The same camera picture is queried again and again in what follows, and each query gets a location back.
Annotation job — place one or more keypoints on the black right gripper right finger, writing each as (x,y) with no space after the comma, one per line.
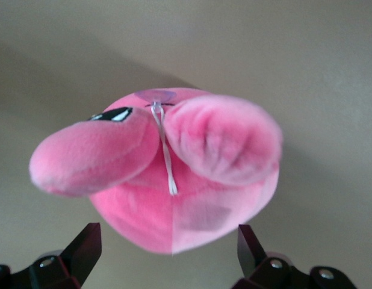
(252,259)

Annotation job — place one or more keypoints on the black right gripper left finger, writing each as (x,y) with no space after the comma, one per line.
(80,256)

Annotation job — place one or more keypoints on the pink plush toy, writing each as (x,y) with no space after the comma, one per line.
(174,180)

